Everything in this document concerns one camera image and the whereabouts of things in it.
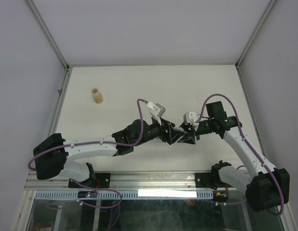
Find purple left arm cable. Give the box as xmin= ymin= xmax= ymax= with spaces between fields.
xmin=27 ymin=98 xmax=149 ymax=227

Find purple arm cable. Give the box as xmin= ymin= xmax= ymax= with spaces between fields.
xmin=198 ymin=93 xmax=285 ymax=217
xmin=27 ymin=98 xmax=149 ymax=227

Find white slotted cable duct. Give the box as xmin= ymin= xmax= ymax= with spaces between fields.
xmin=35 ymin=189 xmax=213 ymax=200

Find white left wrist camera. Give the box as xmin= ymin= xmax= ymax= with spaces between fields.
xmin=146 ymin=102 xmax=166 ymax=125

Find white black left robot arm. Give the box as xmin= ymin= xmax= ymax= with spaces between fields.
xmin=33 ymin=119 xmax=184 ymax=187

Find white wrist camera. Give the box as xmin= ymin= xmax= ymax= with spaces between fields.
xmin=146 ymin=102 xmax=166 ymax=125
xmin=183 ymin=112 xmax=197 ymax=126

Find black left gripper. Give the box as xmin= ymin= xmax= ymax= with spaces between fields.
xmin=133 ymin=116 xmax=184 ymax=147

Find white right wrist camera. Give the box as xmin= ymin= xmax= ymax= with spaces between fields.
xmin=183 ymin=112 xmax=197 ymax=126

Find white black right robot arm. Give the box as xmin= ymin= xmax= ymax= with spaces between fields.
xmin=179 ymin=101 xmax=290 ymax=212

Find clear vial orange pills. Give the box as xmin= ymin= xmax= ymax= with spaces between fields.
xmin=91 ymin=88 xmax=103 ymax=104

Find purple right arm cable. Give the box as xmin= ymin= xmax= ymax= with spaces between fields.
xmin=198 ymin=93 xmax=285 ymax=217

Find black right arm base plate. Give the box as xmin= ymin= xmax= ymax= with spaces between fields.
xmin=194 ymin=172 xmax=226 ymax=190

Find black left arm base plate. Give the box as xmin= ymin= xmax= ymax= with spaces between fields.
xmin=81 ymin=172 xmax=111 ymax=188

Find aluminium frame rail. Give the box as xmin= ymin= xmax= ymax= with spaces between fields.
xmin=25 ymin=170 xmax=236 ymax=192

